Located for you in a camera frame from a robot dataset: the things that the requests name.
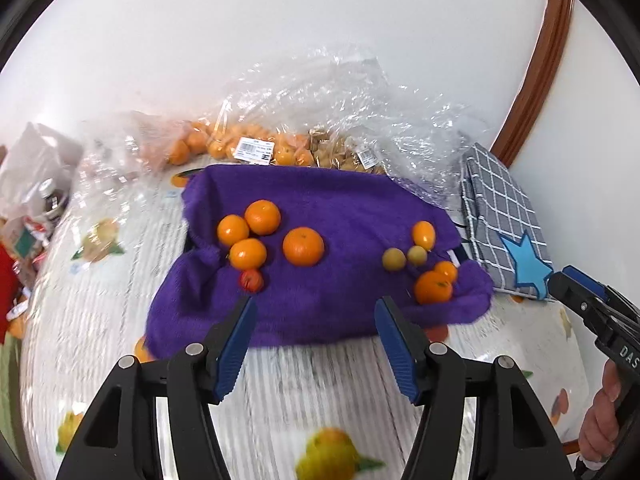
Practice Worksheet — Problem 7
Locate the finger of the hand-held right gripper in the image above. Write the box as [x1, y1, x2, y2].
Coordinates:
[547, 272, 618, 341]
[562, 266, 640, 328]

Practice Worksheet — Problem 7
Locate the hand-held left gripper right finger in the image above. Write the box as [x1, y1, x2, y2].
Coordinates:
[375, 296, 576, 480]

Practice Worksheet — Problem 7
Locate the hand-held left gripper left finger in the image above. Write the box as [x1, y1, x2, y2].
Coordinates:
[55, 296, 258, 480]

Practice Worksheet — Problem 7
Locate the purple towel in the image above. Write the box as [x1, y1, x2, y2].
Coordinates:
[144, 162, 496, 361]

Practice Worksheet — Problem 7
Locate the oval orange kumquat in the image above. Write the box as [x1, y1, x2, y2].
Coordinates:
[411, 220, 436, 252]

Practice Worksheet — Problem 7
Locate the person's right hand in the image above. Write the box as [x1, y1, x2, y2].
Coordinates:
[577, 360, 623, 461]

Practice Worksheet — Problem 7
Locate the printed white tablecloth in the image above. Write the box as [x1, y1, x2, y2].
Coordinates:
[20, 170, 591, 480]

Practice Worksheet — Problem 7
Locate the grey checked star cushion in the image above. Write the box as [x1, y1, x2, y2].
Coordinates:
[460, 142, 556, 301]

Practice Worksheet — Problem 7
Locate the clear longan bag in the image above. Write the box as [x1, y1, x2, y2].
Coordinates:
[307, 52, 391, 176]

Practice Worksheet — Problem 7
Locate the labelled clear tangerine bag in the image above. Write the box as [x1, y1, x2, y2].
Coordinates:
[200, 50, 313, 168]

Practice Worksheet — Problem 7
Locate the empty clear plastic bag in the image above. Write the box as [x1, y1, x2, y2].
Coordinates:
[380, 85, 481, 206]

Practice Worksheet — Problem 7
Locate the green cloth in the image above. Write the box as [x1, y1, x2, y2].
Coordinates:
[0, 340, 31, 461]

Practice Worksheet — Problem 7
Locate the red white snack packet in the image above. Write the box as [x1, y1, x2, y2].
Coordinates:
[22, 215, 51, 238]

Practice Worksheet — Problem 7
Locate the green white box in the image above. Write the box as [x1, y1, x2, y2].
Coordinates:
[7, 230, 38, 261]

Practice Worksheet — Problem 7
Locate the red paper bag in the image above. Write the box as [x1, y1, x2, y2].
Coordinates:
[0, 245, 23, 341]

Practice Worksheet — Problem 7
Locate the black-capped plastic bottle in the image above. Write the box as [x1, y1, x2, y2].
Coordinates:
[37, 177, 68, 221]

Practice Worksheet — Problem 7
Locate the white plastic bag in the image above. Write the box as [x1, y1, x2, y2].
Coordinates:
[0, 122, 83, 241]

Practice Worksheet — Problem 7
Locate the brown wooden door frame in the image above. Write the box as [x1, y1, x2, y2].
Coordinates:
[490, 0, 575, 168]

